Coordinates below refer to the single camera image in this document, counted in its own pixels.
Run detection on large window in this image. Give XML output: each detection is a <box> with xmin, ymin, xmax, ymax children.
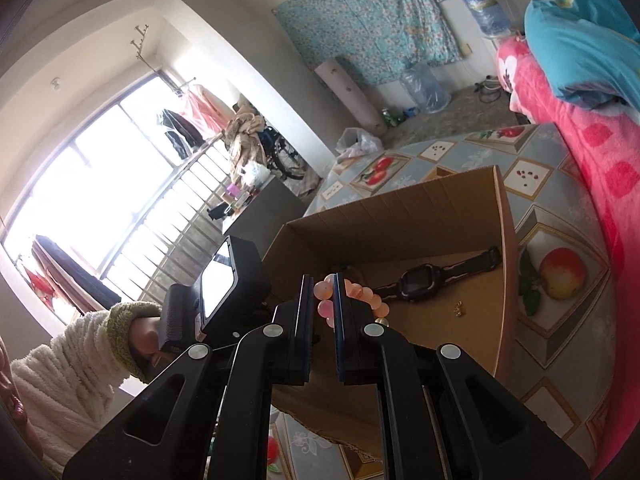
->
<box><xmin>0</xmin><ymin>72</ymin><xmax>201</xmax><ymax>286</ymax></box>

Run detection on metal window railing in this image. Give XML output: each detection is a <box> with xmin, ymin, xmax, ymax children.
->
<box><xmin>100</xmin><ymin>135</ymin><xmax>241</xmax><ymax>306</ymax></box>

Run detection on peach round bead bracelet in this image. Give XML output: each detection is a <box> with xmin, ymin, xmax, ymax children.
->
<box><xmin>312</xmin><ymin>274</ymin><xmax>391</xmax><ymax>331</ymax></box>

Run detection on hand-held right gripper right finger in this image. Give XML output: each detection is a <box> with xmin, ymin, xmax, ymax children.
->
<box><xmin>334</xmin><ymin>272</ymin><xmax>591</xmax><ymax>480</ymax></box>

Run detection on teal floral cloth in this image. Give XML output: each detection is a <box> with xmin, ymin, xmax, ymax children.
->
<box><xmin>271</xmin><ymin>0</ymin><xmax>463</xmax><ymax>88</ymax></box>

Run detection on pink hanging garment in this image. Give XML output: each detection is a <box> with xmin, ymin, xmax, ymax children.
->
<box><xmin>175</xmin><ymin>85</ymin><xmax>228</xmax><ymax>133</ymax></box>

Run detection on person's left hand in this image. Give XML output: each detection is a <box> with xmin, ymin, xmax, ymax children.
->
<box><xmin>127</xmin><ymin>316</ymin><xmax>173</xmax><ymax>383</ymax></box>

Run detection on blue floral pillow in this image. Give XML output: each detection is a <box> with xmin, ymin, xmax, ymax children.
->
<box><xmin>522</xmin><ymin>0</ymin><xmax>640</xmax><ymax>111</ymax></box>

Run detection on blue wheelchair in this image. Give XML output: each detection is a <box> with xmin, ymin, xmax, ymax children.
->
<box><xmin>260</xmin><ymin>122</ymin><xmax>308</xmax><ymax>181</ymax></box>

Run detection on white plastic bag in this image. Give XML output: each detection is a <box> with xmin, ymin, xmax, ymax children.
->
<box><xmin>334</xmin><ymin>127</ymin><xmax>386</xmax><ymax>161</ymax></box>

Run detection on wall coat hook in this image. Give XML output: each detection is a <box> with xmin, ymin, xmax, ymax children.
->
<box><xmin>129</xmin><ymin>22</ymin><xmax>151</xmax><ymax>63</ymax></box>

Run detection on red hanging cloth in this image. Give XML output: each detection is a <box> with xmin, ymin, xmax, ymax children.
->
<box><xmin>22</xmin><ymin>267</ymin><xmax>56</xmax><ymax>311</ymax></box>

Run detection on person's left forearm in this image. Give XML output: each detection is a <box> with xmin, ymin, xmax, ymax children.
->
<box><xmin>10</xmin><ymin>301</ymin><xmax>163</xmax><ymax>471</ymax></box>

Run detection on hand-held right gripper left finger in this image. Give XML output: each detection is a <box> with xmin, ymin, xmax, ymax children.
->
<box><xmin>62</xmin><ymin>274</ymin><xmax>317</xmax><ymax>480</ymax></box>

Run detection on pile of beige clothes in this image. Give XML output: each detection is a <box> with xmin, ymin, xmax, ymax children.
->
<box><xmin>222</xmin><ymin>100</ymin><xmax>273</xmax><ymax>181</ymax></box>

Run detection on blue water jug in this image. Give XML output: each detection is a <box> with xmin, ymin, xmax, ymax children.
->
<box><xmin>457</xmin><ymin>0</ymin><xmax>511</xmax><ymax>38</ymax></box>

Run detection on coiled cable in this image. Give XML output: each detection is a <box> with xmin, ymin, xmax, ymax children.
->
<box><xmin>472</xmin><ymin>77</ymin><xmax>501</xmax><ymax>101</ymax></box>

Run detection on torn brown cardboard box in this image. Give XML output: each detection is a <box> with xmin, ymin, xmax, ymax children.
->
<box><xmin>260</xmin><ymin>165</ymin><xmax>521</xmax><ymax>466</ymax></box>

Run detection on rolled pale mat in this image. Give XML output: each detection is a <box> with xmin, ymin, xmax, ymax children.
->
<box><xmin>314</xmin><ymin>57</ymin><xmax>388</xmax><ymax>136</ymax></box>

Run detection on grey cabinet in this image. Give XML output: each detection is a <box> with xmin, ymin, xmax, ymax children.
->
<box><xmin>225</xmin><ymin>175</ymin><xmax>308</xmax><ymax>256</ymax></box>

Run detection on dark hanging clothes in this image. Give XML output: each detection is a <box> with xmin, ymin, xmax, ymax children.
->
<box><xmin>160</xmin><ymin>109</ymin><xmax>206</xmax><ymax>161</ymax></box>

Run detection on pink floral blanket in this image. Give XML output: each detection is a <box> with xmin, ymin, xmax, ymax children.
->
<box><xmin>495</xmin><ymin>35</ymin><xmax>640</xmax><ymax>476</ymax></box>

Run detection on dark hanging cloth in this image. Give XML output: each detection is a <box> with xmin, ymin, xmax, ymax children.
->
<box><xmin>32</xmin><ymin>234</ymin><xmax>121</xmax><ymax>311</ymax></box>

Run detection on pink strap smart watch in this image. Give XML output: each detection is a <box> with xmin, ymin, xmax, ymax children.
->
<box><xmin>372</xmin><ymin>246</ymin><xmax>502</xmax><ymax>305</ymax></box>

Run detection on clear empty water jug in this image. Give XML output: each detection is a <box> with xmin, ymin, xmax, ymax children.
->
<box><xmin>399</xmin><ymin>62</ymin><xmax>451</xmax><ymax>115</ymax></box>

